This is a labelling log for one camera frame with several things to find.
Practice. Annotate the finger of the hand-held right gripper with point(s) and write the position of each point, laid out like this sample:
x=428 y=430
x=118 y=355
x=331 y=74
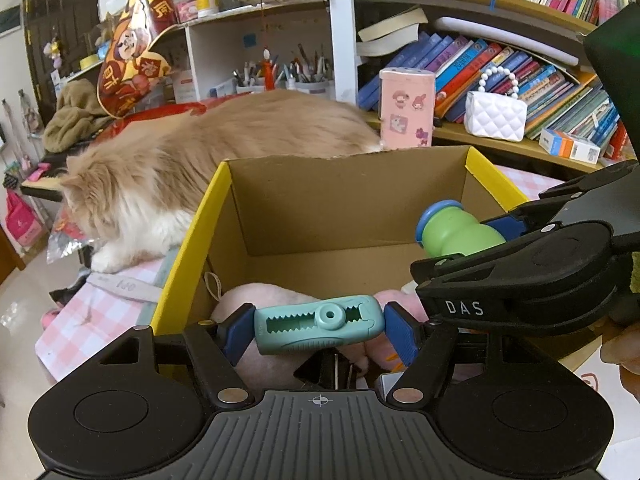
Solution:
x=505 y=225
x=465 y=267

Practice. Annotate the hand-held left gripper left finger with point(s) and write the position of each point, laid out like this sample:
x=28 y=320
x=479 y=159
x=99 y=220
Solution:
x=237 y=332

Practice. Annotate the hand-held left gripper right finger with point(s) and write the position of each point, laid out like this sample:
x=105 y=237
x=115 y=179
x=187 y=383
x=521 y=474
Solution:
x=400 y=332

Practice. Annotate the green toy with blue cap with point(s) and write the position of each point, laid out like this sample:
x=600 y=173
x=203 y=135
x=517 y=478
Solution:
x=460 y=232

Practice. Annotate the pink plush toy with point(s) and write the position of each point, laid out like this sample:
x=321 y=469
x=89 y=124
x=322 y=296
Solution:
x=265 y=295

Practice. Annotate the mint green clip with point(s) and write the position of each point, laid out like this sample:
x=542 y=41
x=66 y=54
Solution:
x=300 y=340

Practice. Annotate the yellow cardboard box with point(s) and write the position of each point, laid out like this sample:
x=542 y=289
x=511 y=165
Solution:
x=325 y=210

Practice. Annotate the person's right hand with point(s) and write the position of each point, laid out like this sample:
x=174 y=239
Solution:
x=627 y=355

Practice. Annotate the blue orange white carton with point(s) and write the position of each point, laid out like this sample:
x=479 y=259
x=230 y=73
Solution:
x=565 y=145

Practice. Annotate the white quilted pearl handbag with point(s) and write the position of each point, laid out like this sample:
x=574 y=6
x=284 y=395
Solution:
x=495 y=115

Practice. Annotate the row of blue books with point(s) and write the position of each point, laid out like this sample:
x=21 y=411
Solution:
x=550 y=90

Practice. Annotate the pink checked printed tablecloth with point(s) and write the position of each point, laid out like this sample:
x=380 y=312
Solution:
x=90 y=320

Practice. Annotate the pink cartoon tin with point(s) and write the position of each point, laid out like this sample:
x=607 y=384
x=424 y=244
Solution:
x=405 y=110

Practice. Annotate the fluffy orange white cat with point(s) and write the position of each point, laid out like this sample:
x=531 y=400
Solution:
x=200 y=160

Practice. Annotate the rolled white paper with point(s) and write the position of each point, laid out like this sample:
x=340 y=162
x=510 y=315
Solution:
x=500 y=35

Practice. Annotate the clear plastic wrapper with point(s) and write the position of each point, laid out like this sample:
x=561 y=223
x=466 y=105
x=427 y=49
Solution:
x=67 y=240

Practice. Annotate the thick pale book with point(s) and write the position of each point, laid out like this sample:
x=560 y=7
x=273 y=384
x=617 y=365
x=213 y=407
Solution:
x=395 y=22
x=385 y=47

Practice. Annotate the cups of pencils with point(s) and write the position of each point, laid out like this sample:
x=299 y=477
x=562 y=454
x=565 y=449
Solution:
x=310 y=87

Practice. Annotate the pink gift bag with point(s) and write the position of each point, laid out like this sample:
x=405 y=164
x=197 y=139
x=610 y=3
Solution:
x=22 y=222

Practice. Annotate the black electronic keyboard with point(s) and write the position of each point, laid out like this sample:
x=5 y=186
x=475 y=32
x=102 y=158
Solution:
x=40 y=187

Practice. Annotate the red hanging ornament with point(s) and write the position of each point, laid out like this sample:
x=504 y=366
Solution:
x=269 y=67

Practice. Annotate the brown cloth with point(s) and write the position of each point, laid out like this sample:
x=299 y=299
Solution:
x=80 y=115

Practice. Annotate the white cabinet shelf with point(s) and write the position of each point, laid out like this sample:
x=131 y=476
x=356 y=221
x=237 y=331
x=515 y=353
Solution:
x=215 y=45

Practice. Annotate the red gold printed foil bag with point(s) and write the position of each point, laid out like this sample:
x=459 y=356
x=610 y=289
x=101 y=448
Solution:
x=130 y=50

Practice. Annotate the dark wooden door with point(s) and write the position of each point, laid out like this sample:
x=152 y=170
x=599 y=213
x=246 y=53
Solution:
x=60 y=10

